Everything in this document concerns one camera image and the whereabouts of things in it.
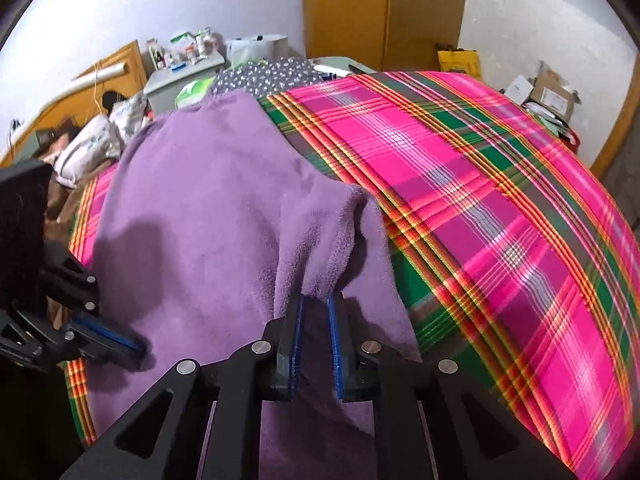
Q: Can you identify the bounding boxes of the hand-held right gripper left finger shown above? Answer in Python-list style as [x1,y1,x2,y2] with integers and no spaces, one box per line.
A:
[60,293,306,480]

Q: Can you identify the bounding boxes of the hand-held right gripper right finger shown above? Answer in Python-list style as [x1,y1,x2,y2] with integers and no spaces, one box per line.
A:
[327,292,576,480]

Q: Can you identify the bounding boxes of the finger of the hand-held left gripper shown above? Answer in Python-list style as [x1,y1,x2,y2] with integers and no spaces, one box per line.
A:
[43,245,150,352]
[0,309,149,373]

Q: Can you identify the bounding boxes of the purple fleece garment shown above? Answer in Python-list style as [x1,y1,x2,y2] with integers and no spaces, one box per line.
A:
[82,91,423,480]

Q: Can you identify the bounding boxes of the person's dark clothing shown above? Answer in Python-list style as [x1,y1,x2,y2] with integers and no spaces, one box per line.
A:
[0,367,98,480]

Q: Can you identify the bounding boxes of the white printed pillow bag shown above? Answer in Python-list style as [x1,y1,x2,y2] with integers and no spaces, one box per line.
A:
[54,114,124,184]

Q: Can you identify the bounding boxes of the wooden headboard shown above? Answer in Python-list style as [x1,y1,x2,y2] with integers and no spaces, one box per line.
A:
[0,40,149,169]

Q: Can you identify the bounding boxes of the white paper roll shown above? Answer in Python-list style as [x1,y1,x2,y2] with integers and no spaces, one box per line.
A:
[50,62,132,104]

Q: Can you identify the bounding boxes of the pink green plaid bed sheet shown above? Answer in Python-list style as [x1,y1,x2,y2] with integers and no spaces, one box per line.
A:
[62,71,640,480]

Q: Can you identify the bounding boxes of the white bedside cabinet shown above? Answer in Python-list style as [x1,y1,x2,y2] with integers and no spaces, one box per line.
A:
[144,50,227,117]

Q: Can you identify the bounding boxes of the green cloth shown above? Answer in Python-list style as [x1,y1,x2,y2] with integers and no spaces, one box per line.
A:
[175,80,217,110]

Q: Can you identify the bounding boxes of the dark floral cloth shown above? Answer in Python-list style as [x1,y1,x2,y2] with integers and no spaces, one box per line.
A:
[212,57,334,99]

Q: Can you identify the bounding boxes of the white box on cabinet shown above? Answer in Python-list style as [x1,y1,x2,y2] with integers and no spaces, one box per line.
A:
[227,34,290,64]

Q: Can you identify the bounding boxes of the yellow box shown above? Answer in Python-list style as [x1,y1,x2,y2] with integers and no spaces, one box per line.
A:
[437,49,484,81]

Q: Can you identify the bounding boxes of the small white box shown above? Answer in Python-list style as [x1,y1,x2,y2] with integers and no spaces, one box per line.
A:
[502,75,534,106]

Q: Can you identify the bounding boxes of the brown cardboard box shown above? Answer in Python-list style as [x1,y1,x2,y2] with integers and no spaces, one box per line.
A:
[529,66,582,122]

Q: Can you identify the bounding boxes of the wooden wardrobe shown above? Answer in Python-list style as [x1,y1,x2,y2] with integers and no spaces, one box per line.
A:
[300,0,469,74]

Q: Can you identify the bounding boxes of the wooden door frame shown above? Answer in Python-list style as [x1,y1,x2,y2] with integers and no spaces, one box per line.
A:
[590,107,640,181]

